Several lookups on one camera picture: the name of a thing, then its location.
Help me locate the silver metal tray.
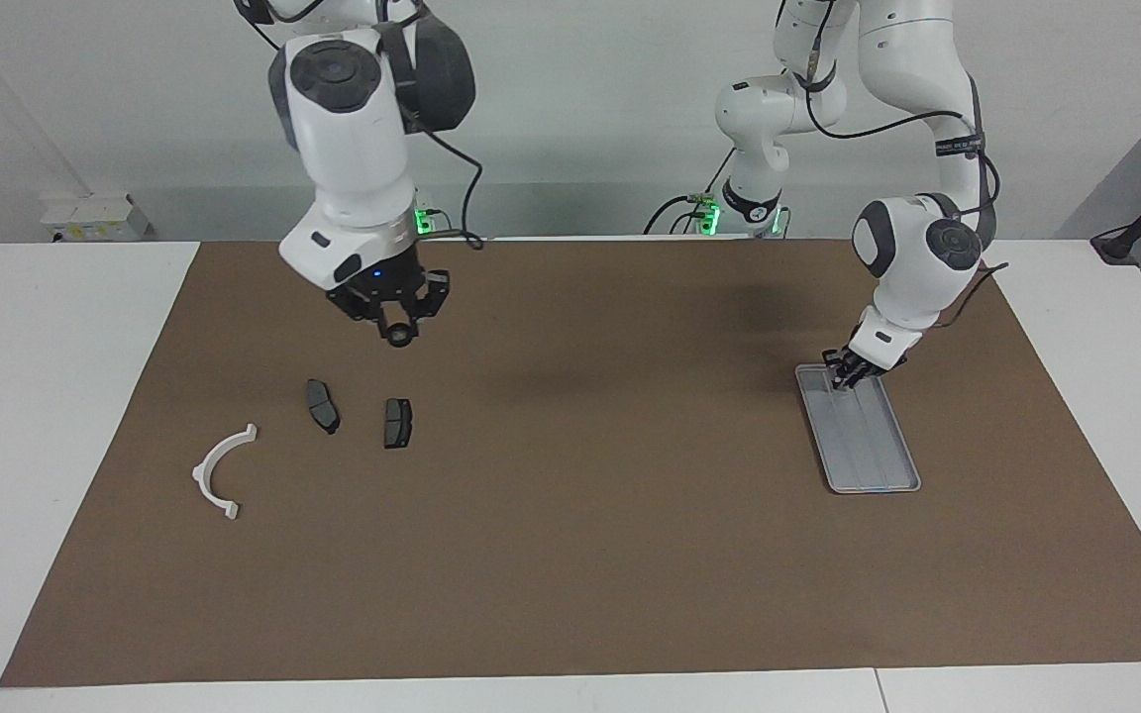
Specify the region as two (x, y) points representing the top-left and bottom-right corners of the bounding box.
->
(794, 363), (922, 495)

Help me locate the dark tapered brake pad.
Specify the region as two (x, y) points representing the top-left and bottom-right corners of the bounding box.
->
(304, 379), (342, 436)

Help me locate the dark rectangular brake pad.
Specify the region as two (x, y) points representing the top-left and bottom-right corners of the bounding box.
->
(383, 398), (415, 450)

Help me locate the white power box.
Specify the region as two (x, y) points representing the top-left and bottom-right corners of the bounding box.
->
(41, 192), (152, 243)

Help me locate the brown table mat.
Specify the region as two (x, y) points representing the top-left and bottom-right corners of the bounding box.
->
(0, 238), (1141, 688)

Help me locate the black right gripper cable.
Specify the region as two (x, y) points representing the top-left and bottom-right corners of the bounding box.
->
(234, 0), (485, 251)

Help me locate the white curved plastic bracket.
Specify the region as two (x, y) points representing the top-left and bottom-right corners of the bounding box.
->
(192, 424), (259, 521)

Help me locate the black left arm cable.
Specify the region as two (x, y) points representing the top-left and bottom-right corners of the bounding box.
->
(796, 40), (1009, 330)

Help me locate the black base cable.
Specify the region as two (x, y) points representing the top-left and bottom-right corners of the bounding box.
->
(642, 149), (738, 236)

